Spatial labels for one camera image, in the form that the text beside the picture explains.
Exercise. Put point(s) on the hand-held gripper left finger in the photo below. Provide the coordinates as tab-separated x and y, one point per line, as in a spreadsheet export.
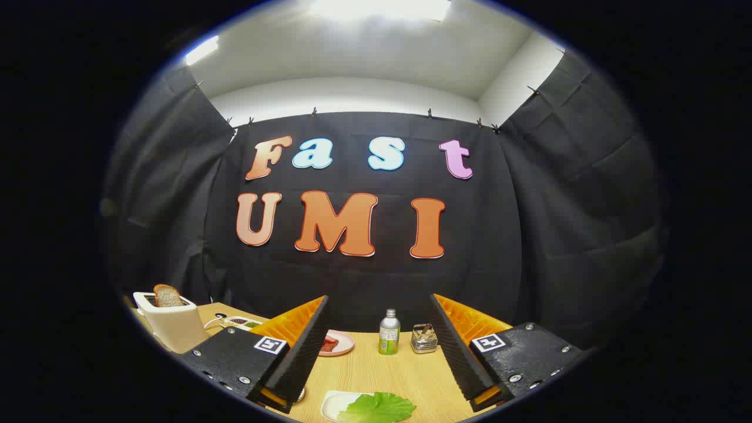
305	358

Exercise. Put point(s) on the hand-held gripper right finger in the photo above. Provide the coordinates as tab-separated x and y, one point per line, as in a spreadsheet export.
458	352

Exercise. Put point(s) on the green lettuce leaf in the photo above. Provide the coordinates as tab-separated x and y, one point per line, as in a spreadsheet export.
376	408

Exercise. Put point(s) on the toasted bread slice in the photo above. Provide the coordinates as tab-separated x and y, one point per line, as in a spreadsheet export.
167	296

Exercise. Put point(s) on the red-brown meat strip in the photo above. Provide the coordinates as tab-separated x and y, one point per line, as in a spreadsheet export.
329	345

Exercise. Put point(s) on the pink plate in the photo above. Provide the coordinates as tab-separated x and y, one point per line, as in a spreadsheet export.
343	343

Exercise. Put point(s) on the white square plate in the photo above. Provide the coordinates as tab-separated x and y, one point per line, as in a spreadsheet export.
332	405

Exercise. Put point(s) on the metal bottle with green label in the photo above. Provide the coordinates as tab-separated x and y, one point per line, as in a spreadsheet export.
389	338

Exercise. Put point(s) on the white compartment dish with beans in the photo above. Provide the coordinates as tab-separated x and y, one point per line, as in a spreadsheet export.
238	322

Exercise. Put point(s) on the black backdrop cloth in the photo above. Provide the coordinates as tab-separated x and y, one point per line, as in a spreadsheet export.
352	282

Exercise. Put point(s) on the white toaster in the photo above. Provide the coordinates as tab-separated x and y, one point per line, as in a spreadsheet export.
173	329

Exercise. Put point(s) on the ceiling light panel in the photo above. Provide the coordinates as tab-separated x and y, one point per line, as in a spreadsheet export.
201	50
382	9

